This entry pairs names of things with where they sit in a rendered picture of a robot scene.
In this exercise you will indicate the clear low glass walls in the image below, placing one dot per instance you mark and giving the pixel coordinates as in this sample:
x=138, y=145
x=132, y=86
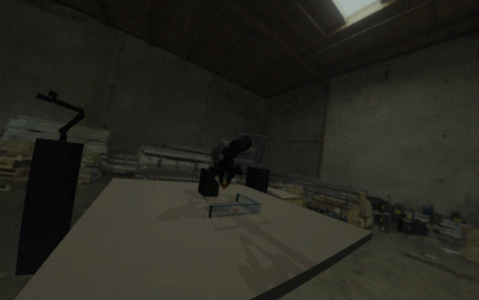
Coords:
x=236, y=210

